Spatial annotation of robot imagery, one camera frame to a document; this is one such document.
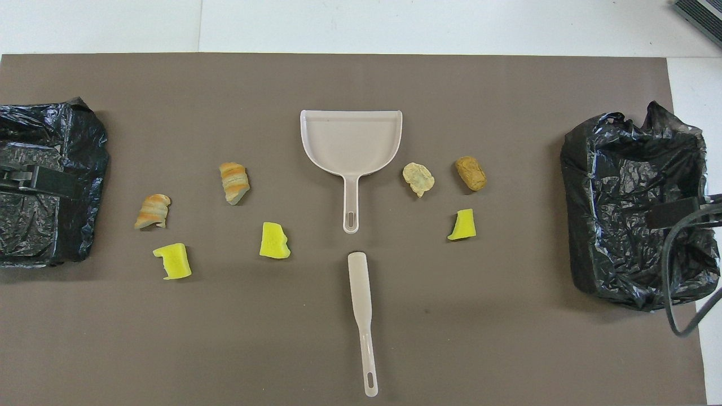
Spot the brown fried nugget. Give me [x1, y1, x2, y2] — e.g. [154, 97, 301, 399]
[455, 156, 487, 192]

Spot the black bag lined bin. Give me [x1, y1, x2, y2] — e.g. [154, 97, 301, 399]
[560, 100, 721, 312]
[0, 97, 111, 268]

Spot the striped croissant piece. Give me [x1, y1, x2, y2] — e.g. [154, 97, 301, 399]
[134, 194, 171, 230]
[219, 162, 250, 206]

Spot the yellow sponge piece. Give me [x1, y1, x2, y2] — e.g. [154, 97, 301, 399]
[259, 222, 292, 260]
[153, 242, 192, 281]
[447, 209, 477, 241]

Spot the pale beige bread chunk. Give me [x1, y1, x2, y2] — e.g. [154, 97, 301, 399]
[402, 162, 435, 198]

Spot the grey ribbed device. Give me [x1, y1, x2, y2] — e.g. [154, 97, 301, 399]
[673, 0, 722, 48]

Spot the beige plastic dustpan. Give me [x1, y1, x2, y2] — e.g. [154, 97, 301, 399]
[300, 109, 403, 234]

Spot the brown table mat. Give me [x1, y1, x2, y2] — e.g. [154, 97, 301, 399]
[0, 54, 707, 406]

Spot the beige handled brush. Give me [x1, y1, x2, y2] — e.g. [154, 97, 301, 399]
[347, 251, 379, 398]

